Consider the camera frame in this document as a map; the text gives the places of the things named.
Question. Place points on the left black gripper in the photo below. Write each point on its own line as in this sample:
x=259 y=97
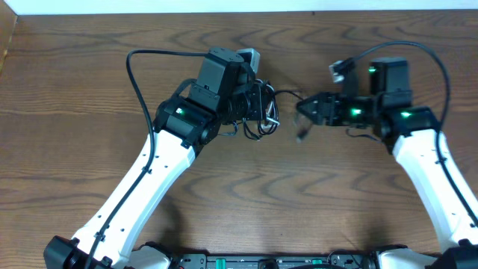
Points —
x=258 y=103

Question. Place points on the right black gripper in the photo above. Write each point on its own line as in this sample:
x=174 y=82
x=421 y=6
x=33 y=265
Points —
x=328 y=110

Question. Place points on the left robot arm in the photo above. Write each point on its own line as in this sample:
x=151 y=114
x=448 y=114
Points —
x=225 y=91

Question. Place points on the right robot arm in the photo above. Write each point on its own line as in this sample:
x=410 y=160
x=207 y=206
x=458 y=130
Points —
x=414 y=137

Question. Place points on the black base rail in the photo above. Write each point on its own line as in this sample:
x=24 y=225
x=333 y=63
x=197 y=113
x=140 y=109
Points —
x=269 y=261

